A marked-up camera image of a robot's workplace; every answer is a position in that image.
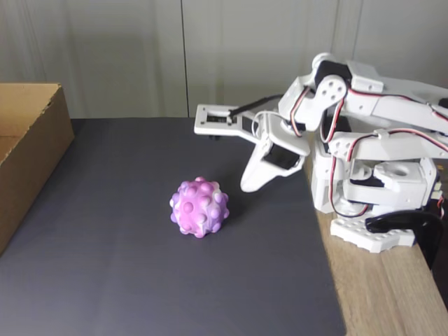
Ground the pink purple bumpy ball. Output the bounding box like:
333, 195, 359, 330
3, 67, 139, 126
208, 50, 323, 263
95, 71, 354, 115
169, 176, 230, 239

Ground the brown cardboard box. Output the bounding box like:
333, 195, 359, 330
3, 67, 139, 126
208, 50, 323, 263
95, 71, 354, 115
0, 83, 76, 257

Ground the black table clamp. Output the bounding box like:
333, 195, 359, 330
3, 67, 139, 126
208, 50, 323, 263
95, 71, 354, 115
365, 209, 445, 270

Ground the dark grey table mat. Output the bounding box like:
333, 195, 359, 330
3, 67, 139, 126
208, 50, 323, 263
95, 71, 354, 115
0, 117, 347, 336

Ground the black camera cable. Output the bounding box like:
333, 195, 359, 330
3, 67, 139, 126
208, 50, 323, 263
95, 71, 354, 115
227, 93, 285, 117

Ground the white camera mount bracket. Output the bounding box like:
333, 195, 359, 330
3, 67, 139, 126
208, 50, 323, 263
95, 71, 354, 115
194, 104, 271, 143

